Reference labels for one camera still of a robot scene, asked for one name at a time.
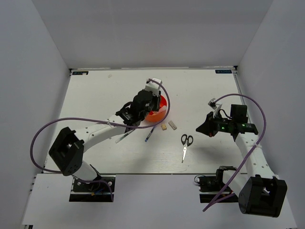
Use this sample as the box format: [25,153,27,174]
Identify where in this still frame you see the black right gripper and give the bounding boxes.
[196,110,234,137]

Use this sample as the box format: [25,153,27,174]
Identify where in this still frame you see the beige eraser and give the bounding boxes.
[161,124,167,130]

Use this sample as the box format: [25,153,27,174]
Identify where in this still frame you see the grey white eraser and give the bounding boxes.
[168,121,177,130]

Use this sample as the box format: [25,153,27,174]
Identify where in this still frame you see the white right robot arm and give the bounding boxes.
[194,102,287,218]

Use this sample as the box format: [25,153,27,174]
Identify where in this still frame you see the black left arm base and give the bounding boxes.
[69,176,116,203]

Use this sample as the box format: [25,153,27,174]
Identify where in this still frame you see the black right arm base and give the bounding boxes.
[194,166,236,203]

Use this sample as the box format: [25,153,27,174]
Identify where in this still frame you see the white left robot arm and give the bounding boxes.
[49,89,161,190]

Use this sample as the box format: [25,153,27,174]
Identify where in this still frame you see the orange round compartment container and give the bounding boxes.
[145,95,168,123]

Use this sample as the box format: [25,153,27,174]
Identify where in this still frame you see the green pen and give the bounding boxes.
[115,129,134,144]

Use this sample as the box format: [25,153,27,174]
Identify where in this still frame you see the blue clear pen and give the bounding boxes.
[145,126,156,142]

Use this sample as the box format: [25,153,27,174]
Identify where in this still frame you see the right corner table label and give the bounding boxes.
[215,70,232,74]

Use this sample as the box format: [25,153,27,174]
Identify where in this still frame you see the corner table label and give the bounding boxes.
[72,71,89,75]
[215,70,232,74]

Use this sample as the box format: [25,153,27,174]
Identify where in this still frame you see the left corner table label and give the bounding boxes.
[72,71,89,75]

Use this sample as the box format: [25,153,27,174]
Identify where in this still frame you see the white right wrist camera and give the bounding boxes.
[208,98,222,118]

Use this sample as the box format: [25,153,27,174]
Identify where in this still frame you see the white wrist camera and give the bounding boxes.
[144,81,161,96]
[208,98,222,118]

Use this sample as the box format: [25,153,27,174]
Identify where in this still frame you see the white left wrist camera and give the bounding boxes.
[144,81,161,96]

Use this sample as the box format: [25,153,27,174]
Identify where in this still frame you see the black handled scissors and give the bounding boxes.
[181,134,193,163]

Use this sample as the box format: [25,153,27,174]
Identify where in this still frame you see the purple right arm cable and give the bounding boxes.
[202,94,267,212]

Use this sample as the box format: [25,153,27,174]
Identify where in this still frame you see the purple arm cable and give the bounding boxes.
[202,94,267,212]
[30,78,171,202]

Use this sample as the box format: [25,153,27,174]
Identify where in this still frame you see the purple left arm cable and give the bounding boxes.
[30,78,171,202]

